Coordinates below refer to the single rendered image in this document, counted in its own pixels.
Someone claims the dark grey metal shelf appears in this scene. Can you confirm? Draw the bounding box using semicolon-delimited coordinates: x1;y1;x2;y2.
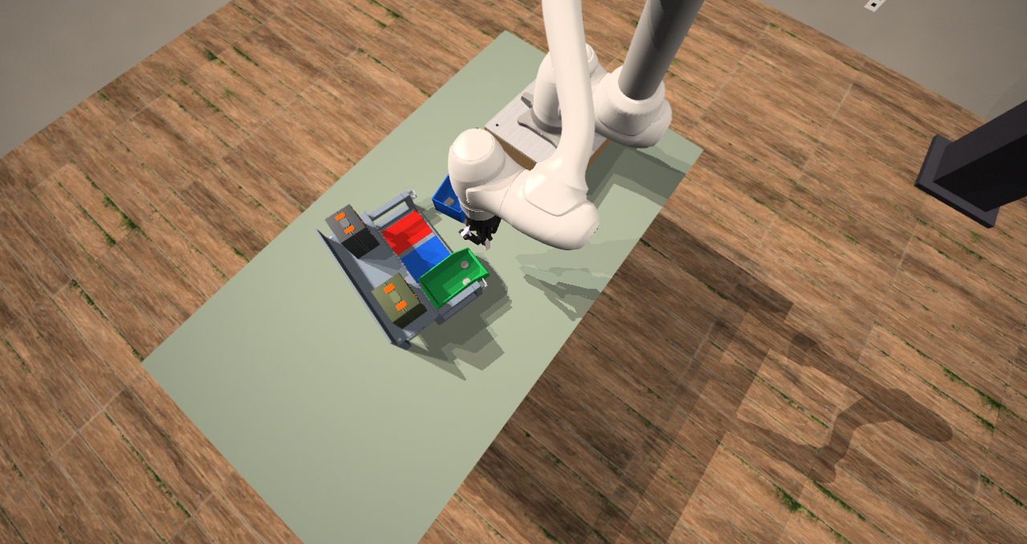
315;189;488;350

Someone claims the green bin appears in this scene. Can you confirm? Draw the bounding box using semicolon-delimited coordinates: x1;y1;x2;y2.
418;249;489;308

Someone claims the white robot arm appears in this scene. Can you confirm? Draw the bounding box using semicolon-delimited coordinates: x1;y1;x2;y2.
449;0;705;250

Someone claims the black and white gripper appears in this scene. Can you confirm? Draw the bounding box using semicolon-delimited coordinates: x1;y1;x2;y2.
459;215;501;250

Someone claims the blue bin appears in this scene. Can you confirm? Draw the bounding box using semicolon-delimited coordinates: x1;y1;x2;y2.
432;174;466;223

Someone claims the olive green case with orange latches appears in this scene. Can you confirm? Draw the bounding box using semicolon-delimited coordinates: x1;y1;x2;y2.
372;273;427;329

